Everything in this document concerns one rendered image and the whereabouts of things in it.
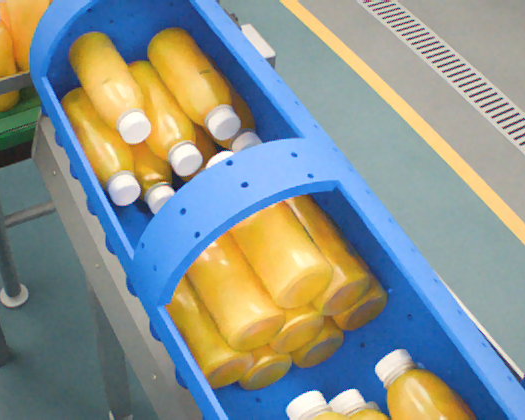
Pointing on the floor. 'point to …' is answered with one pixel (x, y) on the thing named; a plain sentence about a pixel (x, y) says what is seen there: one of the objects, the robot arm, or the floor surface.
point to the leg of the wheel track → (110, 361)
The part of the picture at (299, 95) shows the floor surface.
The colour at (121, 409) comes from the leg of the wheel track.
